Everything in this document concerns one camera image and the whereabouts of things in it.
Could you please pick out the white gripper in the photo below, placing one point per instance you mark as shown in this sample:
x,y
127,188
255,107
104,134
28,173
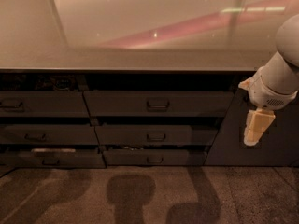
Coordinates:
x,y
263,92

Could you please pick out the grey drawer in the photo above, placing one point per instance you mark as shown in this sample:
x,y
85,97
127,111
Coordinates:
x,y
48,134
158,103
161,157
37,104
157,135
78,159

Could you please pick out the dark item in left drawer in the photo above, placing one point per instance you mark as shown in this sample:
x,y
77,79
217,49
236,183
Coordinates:
x,y
63,83

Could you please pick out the dark grey cabinet door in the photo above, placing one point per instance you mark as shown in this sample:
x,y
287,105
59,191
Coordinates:
x,y
279,145

